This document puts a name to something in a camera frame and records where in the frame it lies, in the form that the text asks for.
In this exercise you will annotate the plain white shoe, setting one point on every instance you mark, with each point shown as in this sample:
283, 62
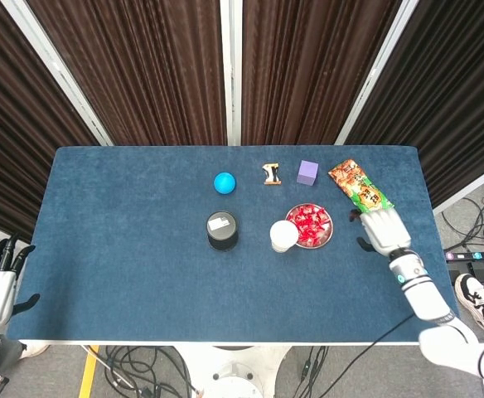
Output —
32, 350

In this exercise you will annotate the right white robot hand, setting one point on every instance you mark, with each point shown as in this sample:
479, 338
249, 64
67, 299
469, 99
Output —
385, 230

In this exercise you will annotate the blue table cloth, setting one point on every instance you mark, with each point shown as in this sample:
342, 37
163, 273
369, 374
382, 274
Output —
142, 269

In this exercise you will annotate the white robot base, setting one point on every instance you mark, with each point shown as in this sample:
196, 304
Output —
233, 373

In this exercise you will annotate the white table frame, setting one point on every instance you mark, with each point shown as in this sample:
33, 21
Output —
184, 343

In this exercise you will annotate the blue ball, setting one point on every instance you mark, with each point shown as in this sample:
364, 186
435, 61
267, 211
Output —
224, 182

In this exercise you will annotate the round steel plate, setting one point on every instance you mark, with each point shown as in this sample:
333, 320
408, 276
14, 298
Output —
322, 240

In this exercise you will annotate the white black sneaker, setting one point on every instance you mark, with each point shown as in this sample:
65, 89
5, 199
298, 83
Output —
474, 298

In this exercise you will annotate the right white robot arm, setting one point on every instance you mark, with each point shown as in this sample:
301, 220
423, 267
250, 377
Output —
426, 294

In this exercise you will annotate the black mesh pen holder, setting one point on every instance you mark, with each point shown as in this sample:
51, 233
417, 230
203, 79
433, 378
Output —
222, 228

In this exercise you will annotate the purple cube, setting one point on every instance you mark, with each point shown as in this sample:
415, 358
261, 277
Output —
307, 172

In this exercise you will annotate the black foot pedals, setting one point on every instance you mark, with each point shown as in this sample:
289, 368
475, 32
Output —
480, 270

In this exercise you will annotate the brown curtain partition panel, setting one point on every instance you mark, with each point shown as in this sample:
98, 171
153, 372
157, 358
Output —
10, 124
142, 70
308, 70
445, 103

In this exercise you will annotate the white paper cup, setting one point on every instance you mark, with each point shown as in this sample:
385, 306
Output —
283, 234

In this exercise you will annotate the green orange snack bag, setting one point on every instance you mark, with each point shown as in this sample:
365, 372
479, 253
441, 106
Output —
358, 184

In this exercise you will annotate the red candies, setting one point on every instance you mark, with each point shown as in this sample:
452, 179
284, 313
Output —
312, 221

